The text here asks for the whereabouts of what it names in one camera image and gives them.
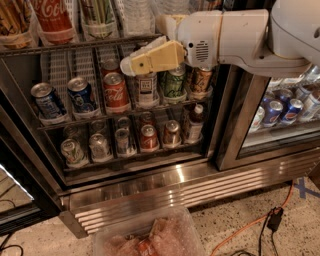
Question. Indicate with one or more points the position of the clear plastic bin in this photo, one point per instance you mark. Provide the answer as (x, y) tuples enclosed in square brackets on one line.
[(170, 232)]

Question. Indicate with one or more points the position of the brown orange can front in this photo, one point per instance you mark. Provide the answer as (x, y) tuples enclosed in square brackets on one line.
[(200, 82)]

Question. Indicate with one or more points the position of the red can bottom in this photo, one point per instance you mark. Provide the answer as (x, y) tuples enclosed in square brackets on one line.
[(148, 139)]

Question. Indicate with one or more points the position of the tall tan patterned can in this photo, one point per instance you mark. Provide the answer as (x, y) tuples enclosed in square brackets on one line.
[(15, 20)]

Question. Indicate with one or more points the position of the clear water bottle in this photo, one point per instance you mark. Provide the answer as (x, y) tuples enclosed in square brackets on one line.
[(137, 17)]

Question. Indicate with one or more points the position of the stainless steel fridge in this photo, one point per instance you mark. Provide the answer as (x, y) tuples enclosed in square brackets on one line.
[(36, 182)]

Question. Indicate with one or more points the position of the glass fridge door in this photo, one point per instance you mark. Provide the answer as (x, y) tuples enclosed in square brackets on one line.
[(240, 146)]

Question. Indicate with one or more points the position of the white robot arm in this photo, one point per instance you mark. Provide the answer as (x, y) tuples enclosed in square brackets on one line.
[(281, 42)]

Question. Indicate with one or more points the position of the black power adapter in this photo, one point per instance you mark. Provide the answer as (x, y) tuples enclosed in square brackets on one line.
[(275, 219)]

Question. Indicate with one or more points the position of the green can front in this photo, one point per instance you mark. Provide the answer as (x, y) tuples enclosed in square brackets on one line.
[(174, 80)]

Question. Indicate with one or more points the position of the brown tea bottle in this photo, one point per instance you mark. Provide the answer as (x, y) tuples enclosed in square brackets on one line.
[(146, 88)]

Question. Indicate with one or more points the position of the blue silver can left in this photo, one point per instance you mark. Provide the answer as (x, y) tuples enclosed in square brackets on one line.
[(49, 104)]

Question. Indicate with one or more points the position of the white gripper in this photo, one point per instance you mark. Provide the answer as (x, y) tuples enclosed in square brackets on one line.
[(198, 36)]

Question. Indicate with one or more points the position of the red cola can behind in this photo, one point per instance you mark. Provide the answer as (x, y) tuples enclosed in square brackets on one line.
[(110, 66)]

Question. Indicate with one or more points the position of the blue pepsi can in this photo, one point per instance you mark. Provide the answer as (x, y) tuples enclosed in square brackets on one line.
[(272, 112)]

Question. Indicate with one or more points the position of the small tea bottle bottom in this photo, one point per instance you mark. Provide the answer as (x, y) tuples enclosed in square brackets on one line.
[(194, 123)]

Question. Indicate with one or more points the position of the red cola can front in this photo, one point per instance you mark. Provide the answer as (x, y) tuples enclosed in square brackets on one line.
[(115, 93)]

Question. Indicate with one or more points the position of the white green can bottom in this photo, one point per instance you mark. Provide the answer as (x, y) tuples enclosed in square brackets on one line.
[(73, 153)]

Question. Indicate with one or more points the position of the silver grey can bottom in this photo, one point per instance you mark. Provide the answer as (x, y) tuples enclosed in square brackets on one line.
[(123, 142)]

